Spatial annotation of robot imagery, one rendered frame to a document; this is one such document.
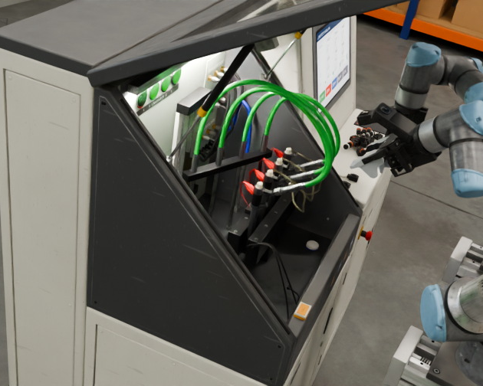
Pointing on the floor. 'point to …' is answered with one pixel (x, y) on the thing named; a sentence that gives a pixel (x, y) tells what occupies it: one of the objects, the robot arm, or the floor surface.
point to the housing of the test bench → (56, 169)
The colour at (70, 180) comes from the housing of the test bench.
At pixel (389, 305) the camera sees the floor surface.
